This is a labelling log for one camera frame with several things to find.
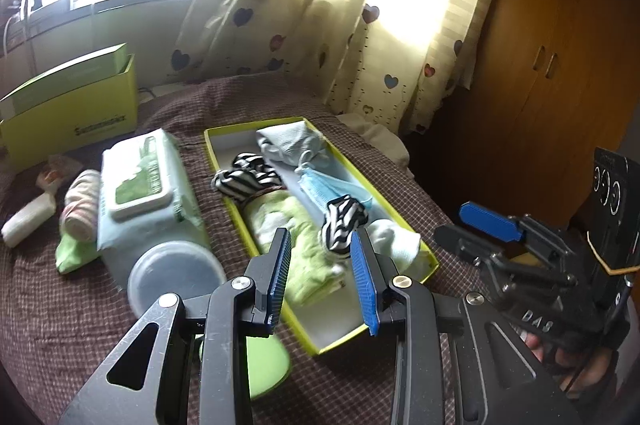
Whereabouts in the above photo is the person's right hand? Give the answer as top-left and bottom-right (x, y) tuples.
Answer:
(520, 331), (615, 400)

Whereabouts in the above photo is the upright yellow-green box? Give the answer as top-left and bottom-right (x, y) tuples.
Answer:
(1, 44), (138, 172)

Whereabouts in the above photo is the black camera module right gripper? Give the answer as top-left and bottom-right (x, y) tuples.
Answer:
(585, 148), (639, 310)

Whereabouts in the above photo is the heart pattern curtain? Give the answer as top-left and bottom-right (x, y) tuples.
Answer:
(170, 0), (491, 133)

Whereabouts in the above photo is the wet wipes pack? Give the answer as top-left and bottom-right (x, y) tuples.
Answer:
(96, 129), (209, 284)

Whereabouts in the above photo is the wooden wardrobe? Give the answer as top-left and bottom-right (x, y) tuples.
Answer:
(414, 0), (639, 225)

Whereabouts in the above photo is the white rolled cloth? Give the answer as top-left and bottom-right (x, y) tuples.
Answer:
(1, 192), (56, 249)

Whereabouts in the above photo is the green towel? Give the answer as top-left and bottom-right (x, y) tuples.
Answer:
(242, 190), (346, 306)

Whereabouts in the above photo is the small pink wrapped packet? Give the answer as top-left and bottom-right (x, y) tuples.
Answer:
(36, 155), (82, 194)

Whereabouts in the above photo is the shallow yellow-green box tray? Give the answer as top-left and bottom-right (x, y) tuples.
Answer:
(205, 117), (438, 356)

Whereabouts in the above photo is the round white lidded container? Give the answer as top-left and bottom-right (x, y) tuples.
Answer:
(127, 241), (227, 318)

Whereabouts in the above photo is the grey cloth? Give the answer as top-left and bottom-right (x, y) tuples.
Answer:
(256, 120), (330, 168)

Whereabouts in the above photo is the pink white rolled towel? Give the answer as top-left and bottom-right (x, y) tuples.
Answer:
(60, 169), (101, 243)

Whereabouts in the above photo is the black white striped sock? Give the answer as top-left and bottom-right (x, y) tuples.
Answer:
(320, 195), (369, 260)

